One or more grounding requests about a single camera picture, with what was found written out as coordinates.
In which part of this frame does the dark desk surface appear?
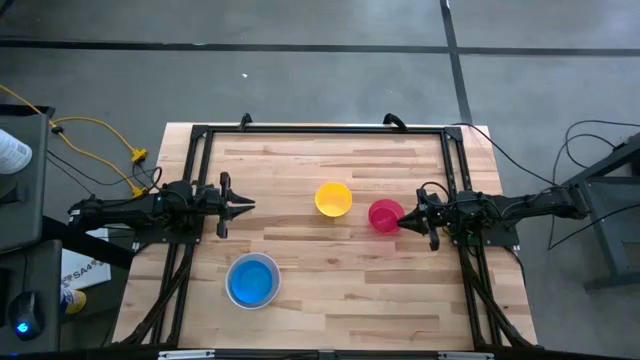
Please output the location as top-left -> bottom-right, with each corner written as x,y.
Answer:
0,238 -> 64,354

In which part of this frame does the black floor cable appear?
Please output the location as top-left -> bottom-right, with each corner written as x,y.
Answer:
547,118 -> 640,251

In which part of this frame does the dark grey panel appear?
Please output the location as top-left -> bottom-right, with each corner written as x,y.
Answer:
0,103 -> 56,254

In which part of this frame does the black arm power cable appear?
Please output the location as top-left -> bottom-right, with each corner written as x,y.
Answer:
449,122 -> 559,188

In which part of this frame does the black aluminium table frame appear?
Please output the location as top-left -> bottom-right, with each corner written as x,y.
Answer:
112,123 -> 539,351

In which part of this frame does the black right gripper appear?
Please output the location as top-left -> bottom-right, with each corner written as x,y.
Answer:
397,185 -> 452,252

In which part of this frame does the white printed cardboard box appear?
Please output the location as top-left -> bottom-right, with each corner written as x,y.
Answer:
60,227 -> 113,291

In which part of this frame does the blue plastic bowl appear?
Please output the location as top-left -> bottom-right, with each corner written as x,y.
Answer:
230,258 -> 275,305

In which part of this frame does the black computer mouse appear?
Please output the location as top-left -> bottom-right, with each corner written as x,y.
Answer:
9,291 -> 45,342

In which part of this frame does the black diagonal bar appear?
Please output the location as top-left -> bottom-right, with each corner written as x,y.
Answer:
42,214 -> 137,270

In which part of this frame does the black metal stand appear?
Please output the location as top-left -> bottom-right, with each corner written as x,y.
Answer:
552,132 -> 640,292

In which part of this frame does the blue cup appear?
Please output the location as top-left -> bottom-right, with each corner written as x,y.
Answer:
224,252 -> 282,310

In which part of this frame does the silver aluminium bracket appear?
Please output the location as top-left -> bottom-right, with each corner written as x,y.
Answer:
438,351 -> 495,360
158,349 -> 216,360

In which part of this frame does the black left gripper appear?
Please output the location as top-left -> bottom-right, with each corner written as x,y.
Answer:
199,171 -> 257,240

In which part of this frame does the white labelled roll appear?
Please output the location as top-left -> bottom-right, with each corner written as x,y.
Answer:
0,128 -> 34,176

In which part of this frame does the yellow extension cable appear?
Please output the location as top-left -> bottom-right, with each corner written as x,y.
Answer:
49,115 -> 149,164
0,83 -> 150,198

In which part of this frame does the yellow plastic bowl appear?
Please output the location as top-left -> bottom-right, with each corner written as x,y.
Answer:
314,181 -> 354,219

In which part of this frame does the pink cup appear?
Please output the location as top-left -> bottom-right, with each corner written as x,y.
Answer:
367,198 -> 405,235

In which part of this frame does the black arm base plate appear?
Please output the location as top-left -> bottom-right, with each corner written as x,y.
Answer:
132,219 -> 205,246
449,219 -> 521,249

